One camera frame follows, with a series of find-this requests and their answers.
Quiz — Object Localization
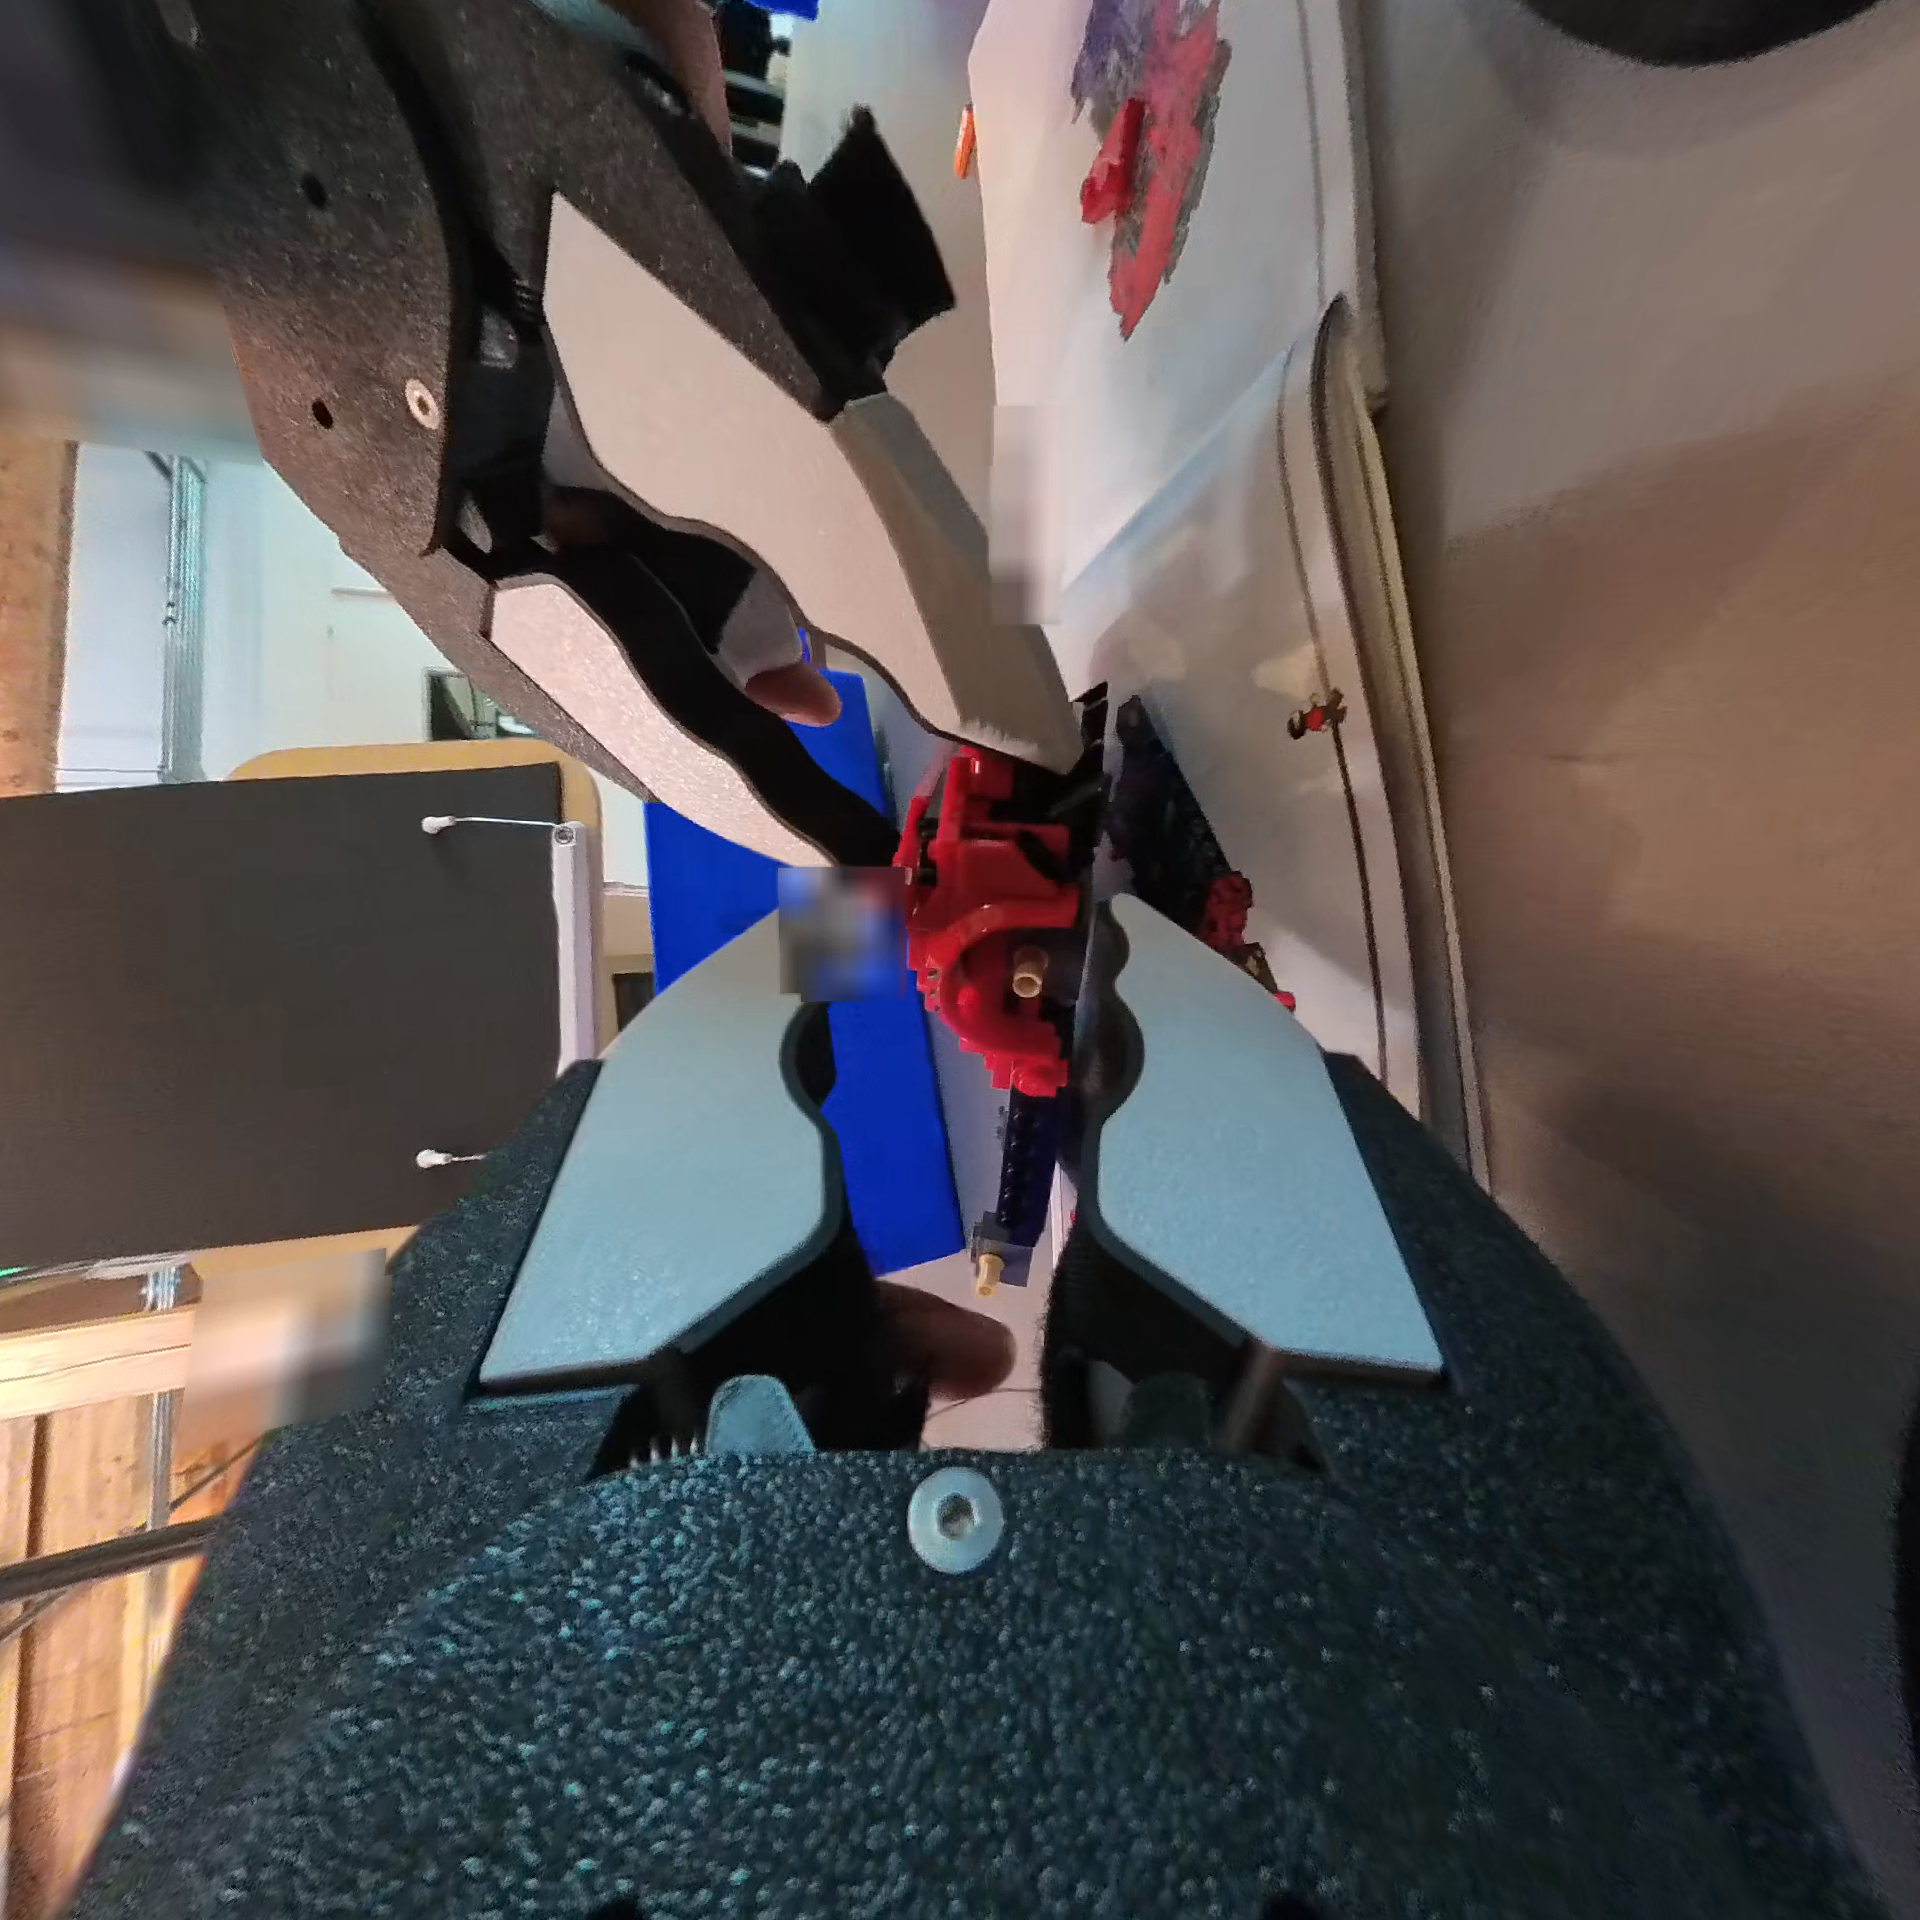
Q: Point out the person's left hand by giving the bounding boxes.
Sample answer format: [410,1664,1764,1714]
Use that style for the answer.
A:
[877,1285,1028,1407]

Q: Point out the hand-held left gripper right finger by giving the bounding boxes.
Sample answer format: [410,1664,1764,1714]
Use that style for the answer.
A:
[1044,890,1452,1418]

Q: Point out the lego instruction booklet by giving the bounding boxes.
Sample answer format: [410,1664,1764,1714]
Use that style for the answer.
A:
[960,0,1490,1177]

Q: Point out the red and black lego car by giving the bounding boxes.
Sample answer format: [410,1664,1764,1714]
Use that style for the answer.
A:
[895,698,1301,1291]

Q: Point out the blue plastic bin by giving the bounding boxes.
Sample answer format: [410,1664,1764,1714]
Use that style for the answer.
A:
[639,668,976,1268]

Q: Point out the black quilted pad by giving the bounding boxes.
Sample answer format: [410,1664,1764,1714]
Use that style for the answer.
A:
[1516,0,1881,71]

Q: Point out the black panel on wooden easel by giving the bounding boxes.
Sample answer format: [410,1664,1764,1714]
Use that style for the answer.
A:
[0,745,608,1268]

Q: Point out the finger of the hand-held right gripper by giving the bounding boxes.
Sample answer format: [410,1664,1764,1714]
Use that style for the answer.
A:
[479,497,906,879]
[534,192,1081,760]

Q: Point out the person's right hand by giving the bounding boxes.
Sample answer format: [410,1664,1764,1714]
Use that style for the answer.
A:
[714,571,854,732]

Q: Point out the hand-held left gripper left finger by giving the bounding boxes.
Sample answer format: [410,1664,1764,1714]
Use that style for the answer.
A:
[474,968,877,1407]

